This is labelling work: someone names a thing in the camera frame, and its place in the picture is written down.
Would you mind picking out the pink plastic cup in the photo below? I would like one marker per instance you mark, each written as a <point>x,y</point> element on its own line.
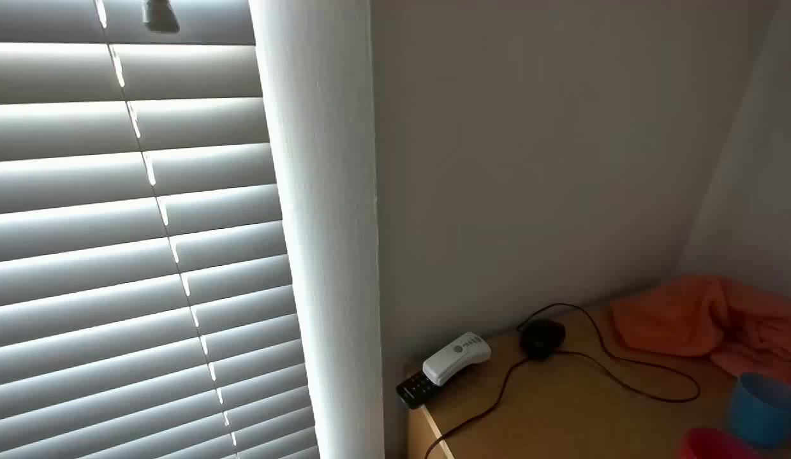
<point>714,444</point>

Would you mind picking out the black remote control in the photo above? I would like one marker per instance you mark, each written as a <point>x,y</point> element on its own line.
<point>418,388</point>

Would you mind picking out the orange towel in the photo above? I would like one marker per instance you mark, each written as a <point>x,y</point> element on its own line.
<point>733,325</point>

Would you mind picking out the white window blinds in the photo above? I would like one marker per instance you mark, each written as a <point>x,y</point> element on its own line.
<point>147,303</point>

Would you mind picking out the wooden dresser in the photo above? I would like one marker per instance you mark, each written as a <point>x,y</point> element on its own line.
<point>596,399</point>

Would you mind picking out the blue plastic cup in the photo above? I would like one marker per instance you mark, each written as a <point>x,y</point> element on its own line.
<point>761,411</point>

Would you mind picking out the white handheld device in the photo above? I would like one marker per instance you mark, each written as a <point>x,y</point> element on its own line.
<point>457,356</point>

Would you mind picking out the black power adapter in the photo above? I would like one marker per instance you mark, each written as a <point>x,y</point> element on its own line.
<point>540,340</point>

